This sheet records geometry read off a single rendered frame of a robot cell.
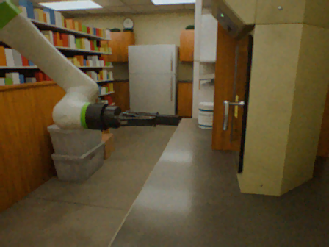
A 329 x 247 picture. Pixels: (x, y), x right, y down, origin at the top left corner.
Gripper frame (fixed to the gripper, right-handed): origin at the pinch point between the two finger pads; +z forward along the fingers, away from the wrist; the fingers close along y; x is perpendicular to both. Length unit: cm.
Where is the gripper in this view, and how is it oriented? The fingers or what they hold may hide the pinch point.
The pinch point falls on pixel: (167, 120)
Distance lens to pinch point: 73.8
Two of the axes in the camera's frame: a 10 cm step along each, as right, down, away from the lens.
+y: 1.9, -2.6, 9.4
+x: 0.0, 9.6, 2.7
